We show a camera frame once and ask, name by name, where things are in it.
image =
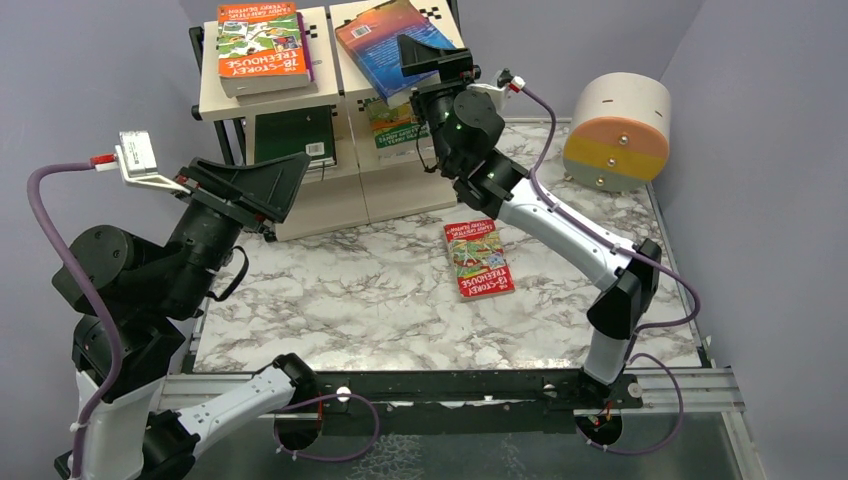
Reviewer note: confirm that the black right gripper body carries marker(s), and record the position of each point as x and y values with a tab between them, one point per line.
437	80

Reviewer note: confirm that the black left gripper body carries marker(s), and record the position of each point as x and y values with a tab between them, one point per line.
221	201

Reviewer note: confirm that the dark bottom book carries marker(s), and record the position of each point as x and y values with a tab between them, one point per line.
366	34

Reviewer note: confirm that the green 104-storey treehouse book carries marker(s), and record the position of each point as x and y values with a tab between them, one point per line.
395	129

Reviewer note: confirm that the plain dark green book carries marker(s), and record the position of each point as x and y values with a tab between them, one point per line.
308	130

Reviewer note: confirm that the purple cartoon cover book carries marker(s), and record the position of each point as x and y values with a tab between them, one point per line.
284	63

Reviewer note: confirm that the orange 78-storey treehouse book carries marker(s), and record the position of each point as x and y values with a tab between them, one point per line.
234	23

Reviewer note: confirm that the red spine book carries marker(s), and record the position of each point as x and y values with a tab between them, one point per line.
476	254

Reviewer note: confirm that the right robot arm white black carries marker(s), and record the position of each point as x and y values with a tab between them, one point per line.
462	115

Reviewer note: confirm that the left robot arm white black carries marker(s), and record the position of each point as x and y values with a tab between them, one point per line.
132	293

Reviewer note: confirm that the beige black three-tier shelf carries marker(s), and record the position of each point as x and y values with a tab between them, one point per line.
359	190

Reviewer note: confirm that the round drawer box orange yellow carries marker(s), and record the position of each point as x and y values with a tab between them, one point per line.
619	139

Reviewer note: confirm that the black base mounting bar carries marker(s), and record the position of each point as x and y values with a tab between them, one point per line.
451	402

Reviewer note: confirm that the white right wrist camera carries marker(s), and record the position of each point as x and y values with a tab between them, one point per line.
502	88

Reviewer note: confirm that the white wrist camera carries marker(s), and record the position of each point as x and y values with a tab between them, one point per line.
134	157
502	88

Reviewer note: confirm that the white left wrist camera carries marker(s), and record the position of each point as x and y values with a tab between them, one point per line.
134	157

